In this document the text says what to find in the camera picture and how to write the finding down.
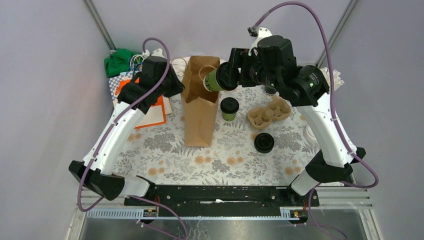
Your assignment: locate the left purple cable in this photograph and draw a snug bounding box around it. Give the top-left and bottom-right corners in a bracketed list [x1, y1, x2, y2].
[76, 37, 190, 240]

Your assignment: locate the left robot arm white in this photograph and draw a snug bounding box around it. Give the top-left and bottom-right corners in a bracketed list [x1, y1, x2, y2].
[68, 56, 184, 206]

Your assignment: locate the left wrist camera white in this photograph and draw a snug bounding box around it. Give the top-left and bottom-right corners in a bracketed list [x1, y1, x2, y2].
[141, 48, 165, 58]

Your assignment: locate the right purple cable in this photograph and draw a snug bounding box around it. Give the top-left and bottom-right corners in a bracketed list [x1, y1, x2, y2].
[247, 1, 380, 239]

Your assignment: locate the green cloth bag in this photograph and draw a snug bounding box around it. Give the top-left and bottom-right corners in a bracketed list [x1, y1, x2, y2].
[103, 48, 145, 78]

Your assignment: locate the purple cable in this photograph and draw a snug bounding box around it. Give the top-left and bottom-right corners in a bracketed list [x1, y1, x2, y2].
[247, 1, 380, 239]
[76, 37, 190, 240]

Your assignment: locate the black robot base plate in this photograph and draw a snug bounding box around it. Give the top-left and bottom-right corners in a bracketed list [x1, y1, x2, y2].
[124, 184, 320, 218]

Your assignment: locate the floral table mat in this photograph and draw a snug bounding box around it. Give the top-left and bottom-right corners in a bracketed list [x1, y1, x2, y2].
[113, 86, 320, 186]

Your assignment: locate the white slotted cable duct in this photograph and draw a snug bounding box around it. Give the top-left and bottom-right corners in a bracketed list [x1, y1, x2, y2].
[86, 207, 310, 220]

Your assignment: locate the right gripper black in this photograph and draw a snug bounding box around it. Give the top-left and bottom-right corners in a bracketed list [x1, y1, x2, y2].
[218, 47, 280, 91]

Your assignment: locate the brown paper bag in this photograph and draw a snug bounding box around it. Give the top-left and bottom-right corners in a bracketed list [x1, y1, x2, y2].
[171, 55, 221, 147]

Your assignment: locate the white wrapped straws bundle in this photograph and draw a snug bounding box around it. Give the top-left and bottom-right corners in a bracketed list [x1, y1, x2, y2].
[320, 67, 345, 91]

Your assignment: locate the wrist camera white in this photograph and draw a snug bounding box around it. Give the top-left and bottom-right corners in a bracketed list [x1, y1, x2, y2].
[141, 48, 165, 58]
[247, 26, 273, 56]

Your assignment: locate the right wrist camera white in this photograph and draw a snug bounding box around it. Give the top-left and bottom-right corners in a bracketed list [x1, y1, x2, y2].
[247, 26, 273, 56]

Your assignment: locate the orange paper bag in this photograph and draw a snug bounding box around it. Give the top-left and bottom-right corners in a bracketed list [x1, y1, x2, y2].
[134, 96, 172, 130]

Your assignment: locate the brown pulp cup carrier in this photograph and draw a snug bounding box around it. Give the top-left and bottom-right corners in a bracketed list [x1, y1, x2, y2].
[246, 96, 292, 130]

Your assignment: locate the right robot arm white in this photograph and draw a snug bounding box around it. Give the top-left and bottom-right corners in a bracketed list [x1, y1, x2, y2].
[215, 35, 365, 206]

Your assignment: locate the green paper cup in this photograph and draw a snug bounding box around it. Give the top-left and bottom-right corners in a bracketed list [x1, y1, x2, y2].
[203, 69, 224, 92]
[221, 111, 237, 122]

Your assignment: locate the blue checkered paper bag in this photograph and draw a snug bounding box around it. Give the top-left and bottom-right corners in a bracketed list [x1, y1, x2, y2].
[108, 71, 133, 106]

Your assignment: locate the black cup lid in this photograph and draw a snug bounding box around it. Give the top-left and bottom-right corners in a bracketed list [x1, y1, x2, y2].
[216, 62, 240, 91]
[220, 97, 240, 114]

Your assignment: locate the black cup lids stack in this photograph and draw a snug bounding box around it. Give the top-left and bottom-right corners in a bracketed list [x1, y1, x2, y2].
[253, 132, 275, 154]

